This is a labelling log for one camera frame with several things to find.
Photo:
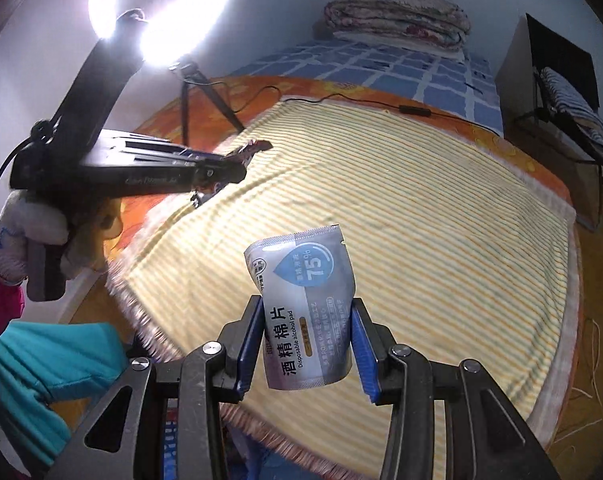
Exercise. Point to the black folding chair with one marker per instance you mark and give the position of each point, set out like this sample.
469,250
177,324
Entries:
571,120

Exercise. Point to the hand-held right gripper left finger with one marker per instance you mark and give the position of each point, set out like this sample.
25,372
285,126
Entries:
244,355

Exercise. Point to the blue checked bedsheet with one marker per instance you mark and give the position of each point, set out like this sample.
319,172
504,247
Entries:
381,70

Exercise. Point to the striped yellow towel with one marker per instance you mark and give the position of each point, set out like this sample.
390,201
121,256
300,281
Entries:
406,210
141,320

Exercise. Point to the grey white wipes pouch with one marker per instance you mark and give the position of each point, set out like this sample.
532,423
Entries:
301,310

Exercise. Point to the teal bag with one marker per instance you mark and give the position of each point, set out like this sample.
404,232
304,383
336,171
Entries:
46,375

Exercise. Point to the person's left hand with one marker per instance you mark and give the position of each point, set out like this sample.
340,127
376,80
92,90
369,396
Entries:
36,225

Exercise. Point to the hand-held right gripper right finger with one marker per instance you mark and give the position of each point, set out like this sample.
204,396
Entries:
364,355

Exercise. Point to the striped cloth on chair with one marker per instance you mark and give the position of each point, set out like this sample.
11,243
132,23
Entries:
566,95

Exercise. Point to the orange flowered sheet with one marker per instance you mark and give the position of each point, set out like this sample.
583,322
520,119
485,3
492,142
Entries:
521,157

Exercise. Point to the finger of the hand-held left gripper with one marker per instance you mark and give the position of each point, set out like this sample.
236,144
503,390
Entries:
181,152
206,194

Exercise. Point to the folded floral quilt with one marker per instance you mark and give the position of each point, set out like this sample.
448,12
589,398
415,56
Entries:
396,15

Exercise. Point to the black panel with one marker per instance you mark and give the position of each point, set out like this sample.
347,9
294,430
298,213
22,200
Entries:
556,50

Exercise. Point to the purple brown candy wrapper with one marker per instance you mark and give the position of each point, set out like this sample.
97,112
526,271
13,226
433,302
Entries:
254,147

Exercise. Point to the black tripod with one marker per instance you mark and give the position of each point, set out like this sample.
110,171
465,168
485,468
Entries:
196,90

